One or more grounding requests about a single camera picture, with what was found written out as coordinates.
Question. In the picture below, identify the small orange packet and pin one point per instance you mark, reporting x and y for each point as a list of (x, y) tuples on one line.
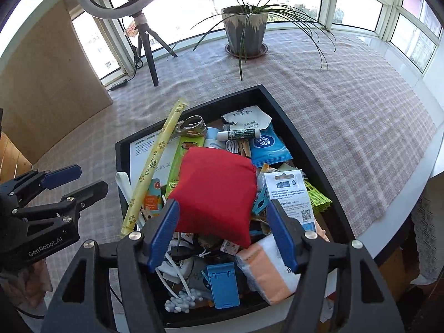
[(153, 197)]

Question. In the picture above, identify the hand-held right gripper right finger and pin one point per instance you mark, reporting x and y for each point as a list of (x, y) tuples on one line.
[(282, 239)]

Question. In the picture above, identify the metal clamp tool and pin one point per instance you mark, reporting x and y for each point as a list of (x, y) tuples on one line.
[(190, 126)]

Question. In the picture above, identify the white shower cap packet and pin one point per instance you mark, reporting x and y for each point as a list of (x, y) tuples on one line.
[(248, 118)]

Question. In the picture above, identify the white window frame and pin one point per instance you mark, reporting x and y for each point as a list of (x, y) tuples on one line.
[(388, 10)]

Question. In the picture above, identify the green mesh net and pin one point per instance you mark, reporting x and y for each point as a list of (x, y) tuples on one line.
[(319, 197)]

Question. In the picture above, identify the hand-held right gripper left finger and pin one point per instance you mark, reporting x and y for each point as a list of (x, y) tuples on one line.
[(163, 236)]

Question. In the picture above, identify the cluster of white beads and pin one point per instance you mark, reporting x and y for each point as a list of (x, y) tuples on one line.
[(182, 303)]

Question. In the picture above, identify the teal plastic clothespin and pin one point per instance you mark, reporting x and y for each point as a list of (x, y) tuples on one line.
[(260, 203)]

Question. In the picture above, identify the blue tissue pack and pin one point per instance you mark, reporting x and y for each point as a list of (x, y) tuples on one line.
[(269, 147)]

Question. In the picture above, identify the orange white tissue pack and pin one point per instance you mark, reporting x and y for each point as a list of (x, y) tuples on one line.
[(263, 270)]

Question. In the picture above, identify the patterned bandage packet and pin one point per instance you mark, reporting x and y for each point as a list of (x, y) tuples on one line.
[(229, 247)]

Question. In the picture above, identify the green white lip balm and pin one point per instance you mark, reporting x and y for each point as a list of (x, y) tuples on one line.
[(241, 134)]

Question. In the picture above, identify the white lace cloth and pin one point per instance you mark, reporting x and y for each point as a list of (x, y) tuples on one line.
[(430, 229)]

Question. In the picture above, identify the large wooden board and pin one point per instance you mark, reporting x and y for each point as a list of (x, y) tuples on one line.
[(45, 86)]

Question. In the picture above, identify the green snack packet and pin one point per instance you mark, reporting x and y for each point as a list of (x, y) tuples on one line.
[(178, 166)]

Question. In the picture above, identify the wooden slat panel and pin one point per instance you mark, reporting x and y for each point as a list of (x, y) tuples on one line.
[(12, 159)]

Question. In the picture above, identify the black storage box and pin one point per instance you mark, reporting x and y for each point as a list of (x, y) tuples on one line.
[(308, 145)]

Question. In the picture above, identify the white printed paper sheet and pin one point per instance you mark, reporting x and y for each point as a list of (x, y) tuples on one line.
[(142, 152)]

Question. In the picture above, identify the blue phone stand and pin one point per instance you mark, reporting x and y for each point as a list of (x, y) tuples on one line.
[(222, 284)]

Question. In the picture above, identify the white printed card packet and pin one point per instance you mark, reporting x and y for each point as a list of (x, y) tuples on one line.
[(291, 194)]

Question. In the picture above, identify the yellow chopstick packet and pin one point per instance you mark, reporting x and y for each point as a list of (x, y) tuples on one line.
[(154, 161)]

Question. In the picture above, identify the potted grass plant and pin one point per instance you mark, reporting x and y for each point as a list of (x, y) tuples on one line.
[(244, 27)]

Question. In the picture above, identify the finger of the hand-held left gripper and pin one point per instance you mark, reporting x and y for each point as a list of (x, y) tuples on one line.
[(64, 176), (86, 194)]

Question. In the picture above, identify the white plastic spoon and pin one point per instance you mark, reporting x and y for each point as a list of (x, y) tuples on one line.
[(125, 184)]

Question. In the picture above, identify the red cloth pouch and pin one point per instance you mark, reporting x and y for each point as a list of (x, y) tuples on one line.
[(215, 190)]

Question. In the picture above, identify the pink checked tablecloth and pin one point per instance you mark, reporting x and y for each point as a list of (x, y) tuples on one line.
[(364, 93)]

